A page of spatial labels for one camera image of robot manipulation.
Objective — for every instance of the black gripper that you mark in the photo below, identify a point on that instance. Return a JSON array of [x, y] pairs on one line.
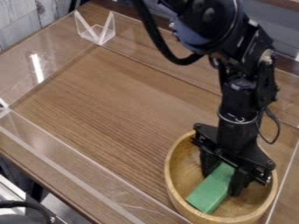
[[232, 144]]

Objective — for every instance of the green rectangular block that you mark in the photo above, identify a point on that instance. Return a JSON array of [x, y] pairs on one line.
[[212, 191]]

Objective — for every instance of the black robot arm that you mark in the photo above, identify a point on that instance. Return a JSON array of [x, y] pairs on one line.
[[216, 28]]

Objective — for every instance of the brown wooden bowl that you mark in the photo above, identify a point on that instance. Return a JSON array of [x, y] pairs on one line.
[[184, 175]]

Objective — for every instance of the clear acrylic tray wall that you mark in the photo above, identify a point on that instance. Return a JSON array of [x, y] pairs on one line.
[[93, 113]]

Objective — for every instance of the clear acrylic corner bracket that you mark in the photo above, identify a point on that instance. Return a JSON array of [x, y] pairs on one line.
[[100, 34]]

